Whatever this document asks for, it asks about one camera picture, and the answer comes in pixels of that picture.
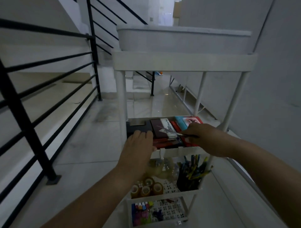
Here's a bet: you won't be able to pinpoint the pink card packet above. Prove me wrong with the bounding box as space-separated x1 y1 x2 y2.
182 117 203 125

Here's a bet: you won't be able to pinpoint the white metal shelf frame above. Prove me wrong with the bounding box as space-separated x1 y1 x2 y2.
169 75 218 121

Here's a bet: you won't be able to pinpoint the red and black notebook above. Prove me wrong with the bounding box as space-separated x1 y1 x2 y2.
153 138 184 149

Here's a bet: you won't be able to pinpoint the teal packet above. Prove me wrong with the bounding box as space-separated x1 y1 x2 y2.
174 116 189 131

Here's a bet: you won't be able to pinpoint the dark blue binder clip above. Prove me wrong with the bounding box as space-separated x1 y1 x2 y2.
152 210 164 222

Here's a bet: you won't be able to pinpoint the clear tape roll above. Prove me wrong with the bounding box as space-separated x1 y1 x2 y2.
162 158 175 180
149 158 165 176

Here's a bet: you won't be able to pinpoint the person's left hand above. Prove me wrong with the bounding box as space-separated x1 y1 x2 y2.
117 130 157 181

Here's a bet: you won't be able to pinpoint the bunch of coloured pens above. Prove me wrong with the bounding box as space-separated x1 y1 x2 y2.
177 155 214 181

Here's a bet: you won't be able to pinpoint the silver metal scissors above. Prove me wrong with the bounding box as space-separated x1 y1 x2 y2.
157 126 200 139

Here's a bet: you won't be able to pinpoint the black pen holder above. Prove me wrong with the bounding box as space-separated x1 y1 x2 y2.
176 166 201 192

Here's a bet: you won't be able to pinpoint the white hanging side basket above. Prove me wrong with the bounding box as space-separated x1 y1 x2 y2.
127 194 189 228

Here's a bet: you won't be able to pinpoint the person's left forearm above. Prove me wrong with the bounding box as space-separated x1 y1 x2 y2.
41 164 141 228

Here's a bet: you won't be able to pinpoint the person's right forearm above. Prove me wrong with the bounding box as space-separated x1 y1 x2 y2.
222 137 301 228

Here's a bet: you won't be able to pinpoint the row of coloured markers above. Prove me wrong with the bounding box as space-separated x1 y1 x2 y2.
131 202 152 227

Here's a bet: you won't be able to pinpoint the white tiered trolley cart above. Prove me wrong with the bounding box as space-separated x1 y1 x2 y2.
112 25 258 228

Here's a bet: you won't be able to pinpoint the person's right hand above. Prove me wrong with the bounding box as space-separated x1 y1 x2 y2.
182 123 230 158

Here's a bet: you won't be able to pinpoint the black metal stair railing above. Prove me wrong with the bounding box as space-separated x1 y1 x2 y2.
0 0 148 228

